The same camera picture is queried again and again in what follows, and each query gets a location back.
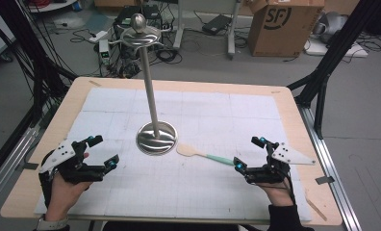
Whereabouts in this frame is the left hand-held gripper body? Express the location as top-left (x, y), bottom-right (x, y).
top-left (38, 138), bottom-right (108, 186)

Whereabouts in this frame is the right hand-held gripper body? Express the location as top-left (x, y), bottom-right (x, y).
top-left (242, 141), bottom-right (317, 186)

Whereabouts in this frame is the spatula with green handle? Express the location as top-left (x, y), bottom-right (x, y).
top-left (176, 142), bottom-right (237, 167)

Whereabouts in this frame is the metal utensil stand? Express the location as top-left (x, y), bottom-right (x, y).
top-left (110, 13), bottom-right (179, 157)

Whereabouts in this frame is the person's right hand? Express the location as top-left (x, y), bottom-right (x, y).
top-left (262, 182), bottom-right (296, 207)

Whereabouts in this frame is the person's left hand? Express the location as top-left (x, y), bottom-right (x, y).
top-left (44, 172), bottom-right (92, 220)

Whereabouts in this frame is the white grid mat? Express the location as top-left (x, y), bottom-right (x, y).
top-left (34, 87), bottom-right (313, 222)

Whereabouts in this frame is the silver wristwatch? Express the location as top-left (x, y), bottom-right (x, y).
top-left (36, 215), bottom-right (70, 231)

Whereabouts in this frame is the thin wooden strip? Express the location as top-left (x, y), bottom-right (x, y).
top-left (305, 196), bottom-right (328, 222)

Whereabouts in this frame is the white device with green display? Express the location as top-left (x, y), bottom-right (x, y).
top-left (98, 38), bottom-right (112, 65)

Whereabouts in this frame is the white power strip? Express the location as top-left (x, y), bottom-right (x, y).
top-left (89, 30), bottom-right (110, 44)

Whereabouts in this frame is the printed cardboard box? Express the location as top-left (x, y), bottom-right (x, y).
top-left (246, 0), bottom-right (326, 58)

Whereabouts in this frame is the white stand leg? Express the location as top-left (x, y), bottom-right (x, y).
top-left (226, 0), bottom-right (243, 61)
top-left (173, 0), bottom-right (186, 51)

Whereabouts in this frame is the black flat device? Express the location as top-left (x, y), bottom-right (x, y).
top-left (201, 13), bottom-right (233, 36)

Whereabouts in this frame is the black electronics box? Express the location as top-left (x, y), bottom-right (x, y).
top-left (114, 4), bottom-right (163, 31)

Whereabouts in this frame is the grey rounded device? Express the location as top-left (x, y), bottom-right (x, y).
top-left (313, 12), bottom-right (350, 44)

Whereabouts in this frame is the white round table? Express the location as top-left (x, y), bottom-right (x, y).
top-left (27, 0), bottom-right (80, 13)

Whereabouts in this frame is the black cable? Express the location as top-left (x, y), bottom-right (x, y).
top-left (283, 168), bottom-right (297, 206)

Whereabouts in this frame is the black strap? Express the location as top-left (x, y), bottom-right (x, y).
top-left (38, 171), bottom-right (52, 209)

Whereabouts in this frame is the aluminium rail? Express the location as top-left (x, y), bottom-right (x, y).
top-left (0, 123), bottom-right (41, 211)
top-left (298, 105), bottom-right (363, 231)

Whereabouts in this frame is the black frame with cables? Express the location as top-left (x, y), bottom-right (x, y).
top-left (0, 0), bottom-right (80, 129)

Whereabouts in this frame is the black frame strut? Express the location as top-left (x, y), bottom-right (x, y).
top-left (287, 0), bottom-right (381, 141)

